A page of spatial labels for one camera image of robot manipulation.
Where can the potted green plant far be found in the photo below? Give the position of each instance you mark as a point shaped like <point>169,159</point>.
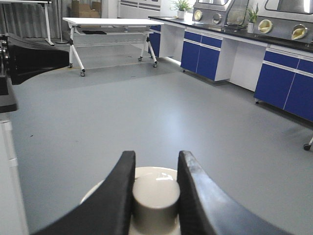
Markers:
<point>181,7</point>

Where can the long blue lab bench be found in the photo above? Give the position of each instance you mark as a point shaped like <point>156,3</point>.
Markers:
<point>279,72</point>

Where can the steel glove box left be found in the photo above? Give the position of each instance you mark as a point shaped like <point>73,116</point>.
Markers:
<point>220,13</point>

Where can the steel glove box right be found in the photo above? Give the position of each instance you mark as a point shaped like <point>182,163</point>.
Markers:
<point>285,19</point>

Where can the potted green plant near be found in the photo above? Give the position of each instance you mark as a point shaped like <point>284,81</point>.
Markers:
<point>252,17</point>

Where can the cardboard boxes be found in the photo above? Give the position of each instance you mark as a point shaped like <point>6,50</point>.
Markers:
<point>91,9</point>

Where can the steel glove box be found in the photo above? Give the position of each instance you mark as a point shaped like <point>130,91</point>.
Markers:
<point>285,19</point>
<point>220,13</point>

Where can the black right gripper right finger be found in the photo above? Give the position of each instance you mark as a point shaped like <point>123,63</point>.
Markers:
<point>205,209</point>

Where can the potted green plant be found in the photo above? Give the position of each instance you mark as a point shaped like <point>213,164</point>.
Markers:
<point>181,7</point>
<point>252,17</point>

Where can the white folding table on wheels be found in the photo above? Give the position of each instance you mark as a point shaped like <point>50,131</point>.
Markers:
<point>99,32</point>

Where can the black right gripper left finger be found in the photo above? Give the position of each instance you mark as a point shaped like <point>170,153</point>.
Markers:
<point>107,211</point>

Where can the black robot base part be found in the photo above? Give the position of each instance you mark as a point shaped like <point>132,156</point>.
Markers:
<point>22,59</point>

